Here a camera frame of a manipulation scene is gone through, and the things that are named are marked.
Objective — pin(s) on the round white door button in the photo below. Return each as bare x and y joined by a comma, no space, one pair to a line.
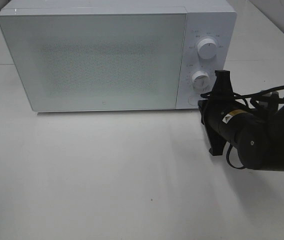
193,100

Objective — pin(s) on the white microwave oven body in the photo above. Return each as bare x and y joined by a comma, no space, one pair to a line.
204,19

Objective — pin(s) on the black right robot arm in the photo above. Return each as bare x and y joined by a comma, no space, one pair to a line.
253,124

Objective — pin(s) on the white timer knob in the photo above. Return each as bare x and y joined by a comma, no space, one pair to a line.
200,80

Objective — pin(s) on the upper white power knob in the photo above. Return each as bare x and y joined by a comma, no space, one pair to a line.
207,48

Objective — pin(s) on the white microwave door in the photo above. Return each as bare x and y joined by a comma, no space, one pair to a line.
70,63

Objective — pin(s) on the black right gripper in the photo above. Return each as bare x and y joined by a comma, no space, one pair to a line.
214,109

